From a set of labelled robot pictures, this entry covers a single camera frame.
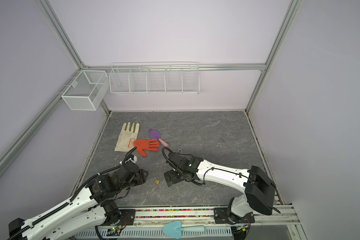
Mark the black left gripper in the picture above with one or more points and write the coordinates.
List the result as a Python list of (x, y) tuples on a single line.
[(141, 177)]

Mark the white wire shelf basket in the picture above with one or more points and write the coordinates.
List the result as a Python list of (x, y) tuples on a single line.
[(155, 78)]

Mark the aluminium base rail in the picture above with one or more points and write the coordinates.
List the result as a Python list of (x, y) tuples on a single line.
[(205, 215)]

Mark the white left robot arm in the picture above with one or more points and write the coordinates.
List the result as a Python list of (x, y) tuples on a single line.
[(92, 204)]

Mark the teal garden trowel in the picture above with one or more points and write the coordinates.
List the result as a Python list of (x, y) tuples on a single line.
[(175, 229)]

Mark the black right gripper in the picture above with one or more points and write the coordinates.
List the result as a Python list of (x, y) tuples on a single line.
[(174, 179)]

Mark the white mesh box basket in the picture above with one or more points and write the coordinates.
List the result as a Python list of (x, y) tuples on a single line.
[(87, 90)]

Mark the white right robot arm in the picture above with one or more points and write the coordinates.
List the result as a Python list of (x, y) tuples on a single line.
[(256, 187)]

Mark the cream and green work glove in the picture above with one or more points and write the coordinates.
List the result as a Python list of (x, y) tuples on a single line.
[(129, 133)]

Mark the red rubber glove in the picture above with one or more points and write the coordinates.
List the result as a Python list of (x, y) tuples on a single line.
[(143, 145)]

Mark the purple garden trowel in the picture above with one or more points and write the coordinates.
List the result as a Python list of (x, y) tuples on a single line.
[(155, 134)]

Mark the brass padlock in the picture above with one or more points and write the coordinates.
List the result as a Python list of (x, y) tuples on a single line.
[(157, 181)]

